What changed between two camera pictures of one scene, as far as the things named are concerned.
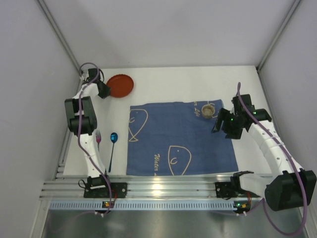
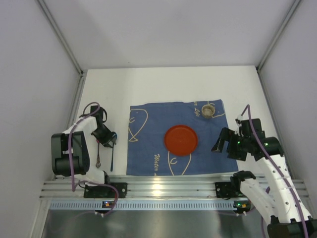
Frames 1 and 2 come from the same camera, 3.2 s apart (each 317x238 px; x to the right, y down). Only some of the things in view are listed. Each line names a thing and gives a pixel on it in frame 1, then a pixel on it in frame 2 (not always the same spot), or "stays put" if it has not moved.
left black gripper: x=103 y=89 → x=105 y=138
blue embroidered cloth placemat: x=175 y=138 stays put
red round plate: x=122 y=86 → x=181 y=140
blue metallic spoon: x=114 y=138 stays put
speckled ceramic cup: x=208 y=111 stays put
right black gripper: x=223 y=120 → x=229 y=143
